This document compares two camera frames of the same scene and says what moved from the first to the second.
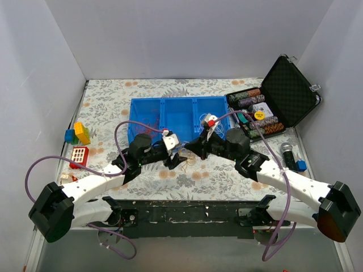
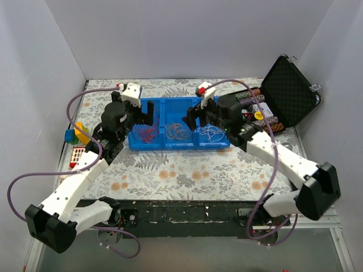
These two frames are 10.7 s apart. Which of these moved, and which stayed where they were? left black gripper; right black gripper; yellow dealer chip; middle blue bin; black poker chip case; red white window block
Moved: right black gripper; left black gripper
Stayed: red white window block; black poker chip case; yellow dealer chip; middle blue bin
